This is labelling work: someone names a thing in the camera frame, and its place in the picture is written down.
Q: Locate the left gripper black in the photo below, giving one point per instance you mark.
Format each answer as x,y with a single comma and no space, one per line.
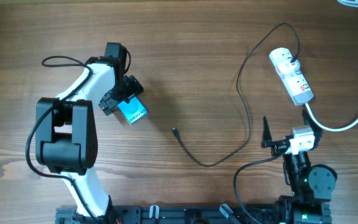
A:
133,88

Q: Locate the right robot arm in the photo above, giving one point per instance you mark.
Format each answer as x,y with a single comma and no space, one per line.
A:
311,185

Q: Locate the white power strip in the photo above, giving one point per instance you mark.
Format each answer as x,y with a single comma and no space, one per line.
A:
295,83

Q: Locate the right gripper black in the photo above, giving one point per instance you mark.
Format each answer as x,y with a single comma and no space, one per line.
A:
279,146

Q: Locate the blue-screen Galaxy smartphone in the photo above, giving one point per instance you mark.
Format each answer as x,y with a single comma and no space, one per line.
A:
132,111

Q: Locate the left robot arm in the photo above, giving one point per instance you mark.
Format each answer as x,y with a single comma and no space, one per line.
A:
63,143

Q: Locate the white USB charger plug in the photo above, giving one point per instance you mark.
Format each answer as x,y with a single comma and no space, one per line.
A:
286,67

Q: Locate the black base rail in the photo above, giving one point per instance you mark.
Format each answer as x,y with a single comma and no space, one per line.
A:
263,213

